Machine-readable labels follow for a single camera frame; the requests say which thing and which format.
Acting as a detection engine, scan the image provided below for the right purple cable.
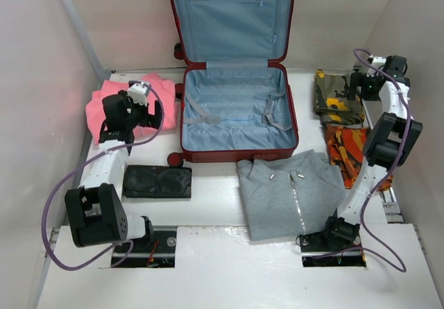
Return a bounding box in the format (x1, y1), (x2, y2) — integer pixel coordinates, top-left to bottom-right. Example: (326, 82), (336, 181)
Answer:
(314, 48), (413, 273)

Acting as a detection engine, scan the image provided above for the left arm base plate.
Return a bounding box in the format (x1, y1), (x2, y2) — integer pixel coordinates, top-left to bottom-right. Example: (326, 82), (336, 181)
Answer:
(116, 227), (177, 269)

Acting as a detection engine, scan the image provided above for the green yellow camouflage garment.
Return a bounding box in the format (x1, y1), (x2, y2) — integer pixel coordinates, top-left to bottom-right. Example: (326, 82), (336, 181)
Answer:
(314, 69), (365, 126)

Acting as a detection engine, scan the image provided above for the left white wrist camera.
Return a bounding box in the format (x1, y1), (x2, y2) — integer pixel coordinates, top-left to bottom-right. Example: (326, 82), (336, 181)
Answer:
(127, 81), (151, 107)

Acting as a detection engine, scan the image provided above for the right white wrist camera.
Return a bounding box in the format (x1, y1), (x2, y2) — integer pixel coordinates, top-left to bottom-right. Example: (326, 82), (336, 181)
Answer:
(366, 56), (386, 77)

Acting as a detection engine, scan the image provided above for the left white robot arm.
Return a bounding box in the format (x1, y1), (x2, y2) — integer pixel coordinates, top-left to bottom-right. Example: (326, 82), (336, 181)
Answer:
(65, 81), (164, 251)

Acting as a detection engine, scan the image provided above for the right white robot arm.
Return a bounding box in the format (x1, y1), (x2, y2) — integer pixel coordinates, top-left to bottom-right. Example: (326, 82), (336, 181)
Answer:
(321, 56), (423, 251)

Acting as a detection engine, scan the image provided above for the orange camouflage garment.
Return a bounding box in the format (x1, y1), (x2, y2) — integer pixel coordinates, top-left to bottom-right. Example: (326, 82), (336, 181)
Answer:
(323, 124), (394, 192)

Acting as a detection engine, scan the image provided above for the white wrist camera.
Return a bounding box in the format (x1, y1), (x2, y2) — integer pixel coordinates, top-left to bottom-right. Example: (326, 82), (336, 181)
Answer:
(127, 81), (151, 107)
(366, 56), (386, 77)

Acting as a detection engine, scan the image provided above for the red open suitcase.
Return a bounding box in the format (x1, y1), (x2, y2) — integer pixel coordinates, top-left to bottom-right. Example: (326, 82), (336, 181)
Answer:
(167, 0), (299, 167)

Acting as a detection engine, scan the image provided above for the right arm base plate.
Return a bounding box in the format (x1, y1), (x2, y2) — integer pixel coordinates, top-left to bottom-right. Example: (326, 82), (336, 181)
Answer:
(295, 232), (366, 267)

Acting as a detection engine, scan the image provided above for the black leather pouch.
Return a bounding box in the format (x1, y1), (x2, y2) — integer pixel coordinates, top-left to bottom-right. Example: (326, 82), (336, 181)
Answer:
(122, 165), (192, 199)

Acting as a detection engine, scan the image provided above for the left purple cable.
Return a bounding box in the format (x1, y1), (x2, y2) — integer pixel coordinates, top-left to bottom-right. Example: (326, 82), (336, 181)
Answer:
(41, 80), (165, 272)

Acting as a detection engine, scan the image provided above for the pink zip hoodie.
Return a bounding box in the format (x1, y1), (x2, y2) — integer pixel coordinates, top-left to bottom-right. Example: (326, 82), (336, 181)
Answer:
(85, 73), (178, 145)

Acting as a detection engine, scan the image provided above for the grey zip hoodie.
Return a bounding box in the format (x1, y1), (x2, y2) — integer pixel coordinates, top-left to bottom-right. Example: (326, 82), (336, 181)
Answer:
(237, 149), (347, 241)

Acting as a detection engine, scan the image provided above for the purple cable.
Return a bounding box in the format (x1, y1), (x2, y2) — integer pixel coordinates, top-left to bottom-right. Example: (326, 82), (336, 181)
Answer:
(41, 80), (165, 272)
(314, 48), (413, 273)

